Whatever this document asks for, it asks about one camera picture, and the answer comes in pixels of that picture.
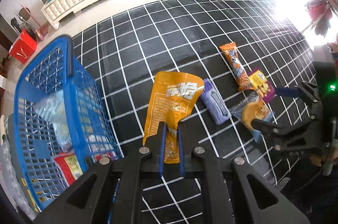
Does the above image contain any purple snack bar pack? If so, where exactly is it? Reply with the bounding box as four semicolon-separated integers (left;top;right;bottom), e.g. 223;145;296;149
200;79;231;125

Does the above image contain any black white grid tablecloth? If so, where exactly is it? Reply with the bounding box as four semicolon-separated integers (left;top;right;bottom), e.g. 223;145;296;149
71;0;316;223

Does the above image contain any orange stick snack pack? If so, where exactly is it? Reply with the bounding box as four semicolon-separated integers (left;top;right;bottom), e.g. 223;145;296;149
219;42;254;91

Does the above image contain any red paper bag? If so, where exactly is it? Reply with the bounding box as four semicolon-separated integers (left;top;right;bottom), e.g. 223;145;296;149
9;29;37;64

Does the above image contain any orange yellow snack pouch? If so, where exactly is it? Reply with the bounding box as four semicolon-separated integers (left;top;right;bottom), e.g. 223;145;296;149
143;71;204;164

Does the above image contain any blue plastic basket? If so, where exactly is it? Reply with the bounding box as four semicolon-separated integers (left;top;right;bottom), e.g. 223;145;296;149
13;35;121;211

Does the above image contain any purple yellow snack packet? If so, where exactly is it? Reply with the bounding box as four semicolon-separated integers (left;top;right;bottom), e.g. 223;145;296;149
248;68;275;104

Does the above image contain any person's right hand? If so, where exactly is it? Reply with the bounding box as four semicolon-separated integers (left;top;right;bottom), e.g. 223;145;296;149
309;154;331;167

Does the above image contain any fish picture snack bag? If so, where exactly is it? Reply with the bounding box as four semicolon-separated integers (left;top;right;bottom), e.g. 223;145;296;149
230;91;273;142

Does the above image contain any grey sofa with clothes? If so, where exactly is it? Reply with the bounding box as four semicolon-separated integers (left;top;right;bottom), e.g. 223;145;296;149
1;115;36;223

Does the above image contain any red white tray snack pack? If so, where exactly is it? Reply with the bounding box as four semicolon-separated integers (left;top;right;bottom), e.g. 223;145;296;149
53;152;83;186

